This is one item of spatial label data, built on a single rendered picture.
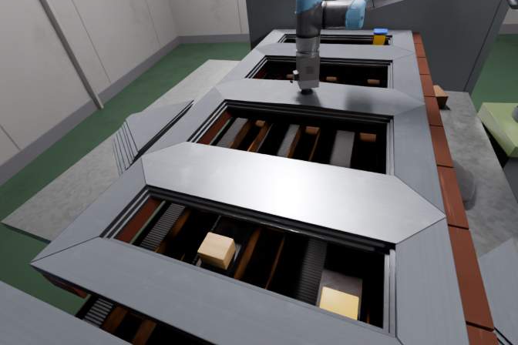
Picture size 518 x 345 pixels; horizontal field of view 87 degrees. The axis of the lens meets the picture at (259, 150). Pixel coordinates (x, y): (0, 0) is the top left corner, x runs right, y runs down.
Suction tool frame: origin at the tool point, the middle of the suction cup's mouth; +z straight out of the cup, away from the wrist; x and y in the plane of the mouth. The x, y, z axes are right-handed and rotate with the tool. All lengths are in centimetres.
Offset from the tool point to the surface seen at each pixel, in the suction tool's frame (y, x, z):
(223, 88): -11.0, -30.5, -0.8
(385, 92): 4.5, 25.7, -0.6
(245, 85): -11.7, -21.7, -0.8
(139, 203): 43, -48, 1
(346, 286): 64, -4, 6
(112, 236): 52, -51, 1
